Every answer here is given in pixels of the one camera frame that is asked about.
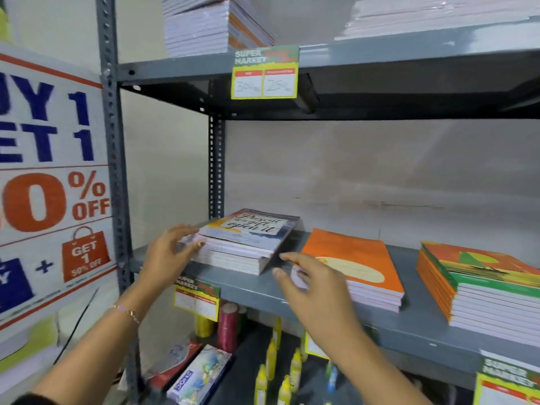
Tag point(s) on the small yellow price tag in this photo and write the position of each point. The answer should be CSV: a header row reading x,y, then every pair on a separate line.
x,y
313,349

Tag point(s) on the stack of wrapped white notebooks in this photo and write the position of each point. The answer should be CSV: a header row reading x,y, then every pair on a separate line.
x,y
434,14

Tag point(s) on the person's left forearm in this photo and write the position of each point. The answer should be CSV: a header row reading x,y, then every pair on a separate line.
x,y
90,354

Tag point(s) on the small blue bottle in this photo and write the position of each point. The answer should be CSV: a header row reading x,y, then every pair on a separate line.
x,y
333,377

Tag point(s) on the person's left thumb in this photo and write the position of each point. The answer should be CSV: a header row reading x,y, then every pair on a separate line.
x,y
182,229

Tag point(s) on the stack of script-cover notebooks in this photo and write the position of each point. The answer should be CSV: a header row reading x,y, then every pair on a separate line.
x,y
249,242

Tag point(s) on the person's right hand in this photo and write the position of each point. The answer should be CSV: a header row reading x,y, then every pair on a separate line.
x,y
327,305

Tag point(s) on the blue white crayon box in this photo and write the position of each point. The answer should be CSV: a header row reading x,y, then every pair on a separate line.
x,y
200,375

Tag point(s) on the white promotional banner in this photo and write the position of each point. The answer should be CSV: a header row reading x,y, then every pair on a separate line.
x,y
46,172

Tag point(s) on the red ribbon roll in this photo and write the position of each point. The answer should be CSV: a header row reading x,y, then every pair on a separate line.
x,y
228,328

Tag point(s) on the yellow ribbon roll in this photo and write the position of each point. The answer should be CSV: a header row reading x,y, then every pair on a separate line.
x,y
204,326

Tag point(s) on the person's right forearm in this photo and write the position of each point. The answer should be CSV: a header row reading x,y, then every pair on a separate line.
x,y
375,371

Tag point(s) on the row of yellow glue bottles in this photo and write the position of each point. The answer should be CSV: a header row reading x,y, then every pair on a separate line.
x,y
272,360

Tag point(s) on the person's right thumb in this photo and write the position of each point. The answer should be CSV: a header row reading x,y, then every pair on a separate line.
x,y
283,283

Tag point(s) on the red white flat box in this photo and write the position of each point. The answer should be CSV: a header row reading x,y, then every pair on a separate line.
x,y
175,362

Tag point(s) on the person's left hand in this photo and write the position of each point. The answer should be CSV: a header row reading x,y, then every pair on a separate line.
x,y
162,261

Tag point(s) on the stack of white-edged notebooks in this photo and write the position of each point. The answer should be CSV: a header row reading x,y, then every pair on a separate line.
x,y
206,27

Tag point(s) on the yellow green price tag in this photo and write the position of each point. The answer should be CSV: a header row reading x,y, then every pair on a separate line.
x,y
508,381
197,299
265,73

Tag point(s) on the grey metal shelf rack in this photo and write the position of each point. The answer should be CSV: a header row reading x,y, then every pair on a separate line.
x,y
422,324

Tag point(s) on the stack of orange green notebooks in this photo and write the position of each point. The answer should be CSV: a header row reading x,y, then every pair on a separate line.
x,y
485,291

